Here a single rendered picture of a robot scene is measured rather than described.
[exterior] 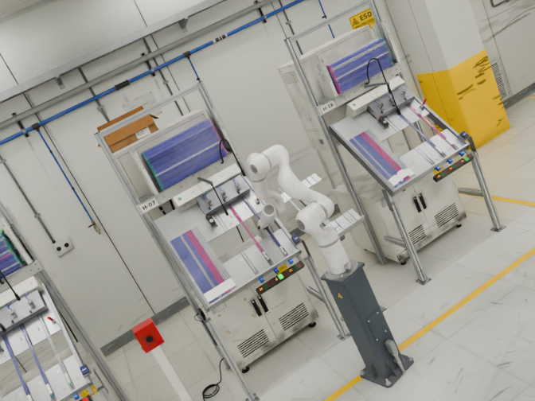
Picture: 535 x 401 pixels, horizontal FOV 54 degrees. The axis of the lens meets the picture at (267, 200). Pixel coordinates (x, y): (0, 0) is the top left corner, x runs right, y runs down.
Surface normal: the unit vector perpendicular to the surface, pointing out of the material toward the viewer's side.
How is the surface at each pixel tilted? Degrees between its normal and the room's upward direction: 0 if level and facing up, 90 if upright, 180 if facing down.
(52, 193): 90
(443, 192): 90
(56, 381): 47
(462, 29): 90
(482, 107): 90
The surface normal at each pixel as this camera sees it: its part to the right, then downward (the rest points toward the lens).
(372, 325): 0.55, 0.00
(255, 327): 0.36, 0.13
